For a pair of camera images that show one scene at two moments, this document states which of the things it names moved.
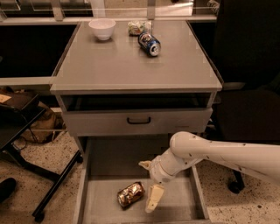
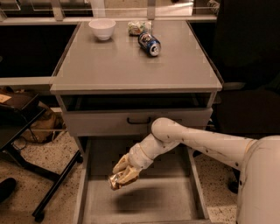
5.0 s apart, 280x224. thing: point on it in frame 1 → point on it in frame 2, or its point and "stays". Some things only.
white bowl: x=102 y=28 stays
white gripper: x=156 y=171 → x=136 y=157
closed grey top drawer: x=137 y=122 stays
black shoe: x=7 y=187 stays
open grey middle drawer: x=107 y=162 stays
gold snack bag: x=130 y=194 → x=123 y=178
